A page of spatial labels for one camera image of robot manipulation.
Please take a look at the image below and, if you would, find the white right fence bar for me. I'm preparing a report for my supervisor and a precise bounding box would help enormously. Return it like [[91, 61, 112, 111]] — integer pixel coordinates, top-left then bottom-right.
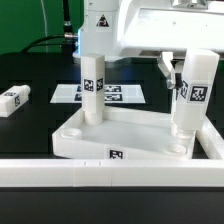
[[196, 118, 224, 160]]

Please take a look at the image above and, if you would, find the white thin cable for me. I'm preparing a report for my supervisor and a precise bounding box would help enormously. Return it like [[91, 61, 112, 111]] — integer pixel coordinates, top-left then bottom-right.
[[40, 0, 50, 54]]

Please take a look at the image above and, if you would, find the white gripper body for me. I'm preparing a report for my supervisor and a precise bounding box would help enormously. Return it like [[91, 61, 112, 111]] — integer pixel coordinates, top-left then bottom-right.
[[114, 0, 224, 58]]

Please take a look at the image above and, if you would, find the white fence bar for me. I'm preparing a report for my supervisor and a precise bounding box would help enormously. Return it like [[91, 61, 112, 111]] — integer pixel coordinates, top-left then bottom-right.
[[0, 159, 224, 187], [196, 118, 224, 160]]

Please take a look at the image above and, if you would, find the white tag mat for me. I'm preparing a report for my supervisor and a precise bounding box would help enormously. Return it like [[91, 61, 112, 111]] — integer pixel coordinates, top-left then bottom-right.
[[50, 84, 145, 104]]

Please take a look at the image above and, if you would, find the black cable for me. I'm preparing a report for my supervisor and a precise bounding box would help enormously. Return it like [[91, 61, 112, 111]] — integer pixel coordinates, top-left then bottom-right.
[[20, 0, 80, 54]]

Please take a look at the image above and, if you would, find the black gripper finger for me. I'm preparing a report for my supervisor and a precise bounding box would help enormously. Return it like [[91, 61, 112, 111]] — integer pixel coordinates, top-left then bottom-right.
[[157, 52, 182, 89]]

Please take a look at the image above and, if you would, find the white front fence bar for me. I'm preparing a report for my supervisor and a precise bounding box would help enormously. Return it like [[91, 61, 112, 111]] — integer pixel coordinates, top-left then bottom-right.
[[0, 159, 224, 187]]

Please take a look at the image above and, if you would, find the white desk top tray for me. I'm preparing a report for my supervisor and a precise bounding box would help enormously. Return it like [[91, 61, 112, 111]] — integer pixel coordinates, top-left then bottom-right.
[[52, 106, 195, 160]]

